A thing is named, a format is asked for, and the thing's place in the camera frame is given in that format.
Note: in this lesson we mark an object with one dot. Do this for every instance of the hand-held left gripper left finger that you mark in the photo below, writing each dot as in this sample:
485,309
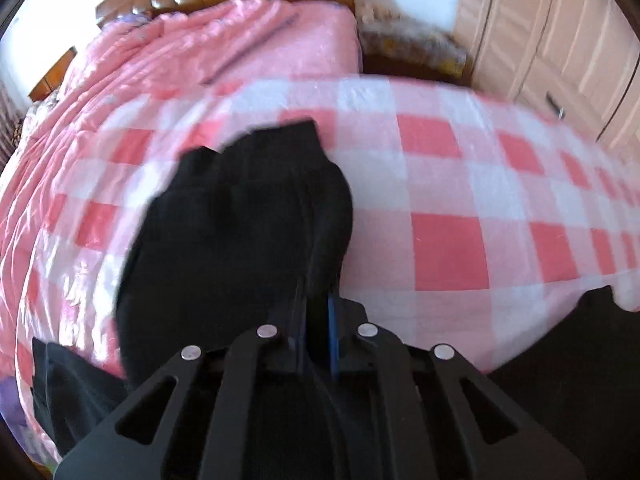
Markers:
299,332

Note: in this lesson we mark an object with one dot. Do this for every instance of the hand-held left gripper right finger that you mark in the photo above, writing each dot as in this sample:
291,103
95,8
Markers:
334,340

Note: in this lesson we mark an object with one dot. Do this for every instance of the black pants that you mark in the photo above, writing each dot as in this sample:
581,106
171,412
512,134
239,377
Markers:
235,240

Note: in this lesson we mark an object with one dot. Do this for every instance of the pink white checked bed sheet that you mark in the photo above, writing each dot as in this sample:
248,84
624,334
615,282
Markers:
450,200

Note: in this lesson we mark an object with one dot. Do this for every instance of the dark cloth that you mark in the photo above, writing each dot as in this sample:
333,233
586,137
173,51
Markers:
565,385

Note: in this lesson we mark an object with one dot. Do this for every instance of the pink quilt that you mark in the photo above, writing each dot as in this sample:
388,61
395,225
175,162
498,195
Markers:
150,70

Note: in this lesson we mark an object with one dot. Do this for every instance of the cluttered dark nightstand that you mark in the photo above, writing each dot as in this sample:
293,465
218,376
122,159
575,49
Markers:
410,47

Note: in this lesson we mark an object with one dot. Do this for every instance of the purple patterned pillow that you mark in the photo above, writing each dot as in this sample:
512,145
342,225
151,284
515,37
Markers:
134,20

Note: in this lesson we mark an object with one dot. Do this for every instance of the brown wooden nightstand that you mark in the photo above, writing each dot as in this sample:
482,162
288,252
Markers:
52,76

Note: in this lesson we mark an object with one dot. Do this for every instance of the beige panelled wardrobe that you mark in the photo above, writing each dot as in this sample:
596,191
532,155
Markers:
550,25

